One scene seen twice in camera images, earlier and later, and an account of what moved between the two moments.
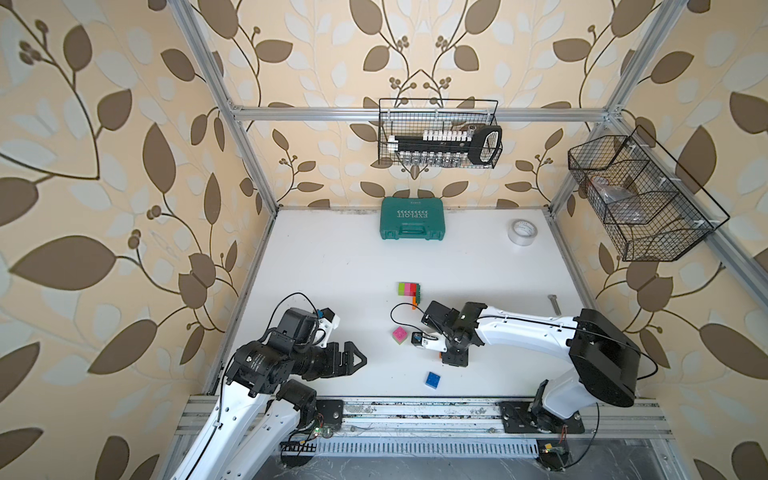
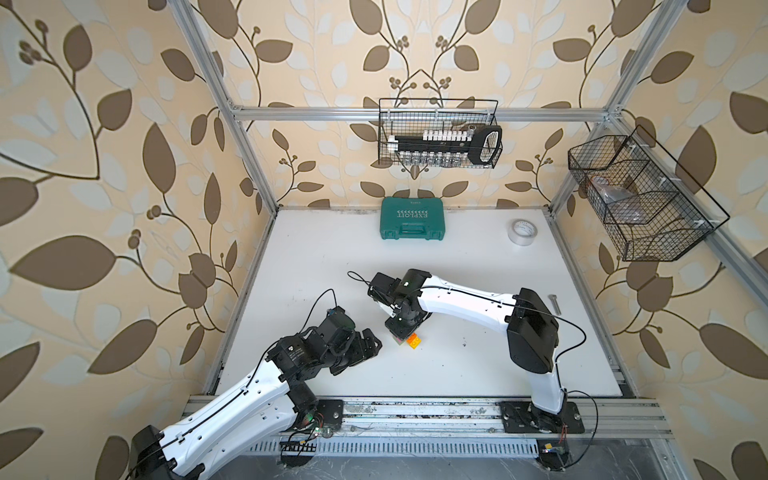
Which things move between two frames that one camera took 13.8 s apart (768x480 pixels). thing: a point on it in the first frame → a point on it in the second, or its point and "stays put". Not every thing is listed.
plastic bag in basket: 622,205 stays put
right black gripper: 457,360 → 398,332
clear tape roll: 522,231 stays put
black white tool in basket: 481,143 stays put
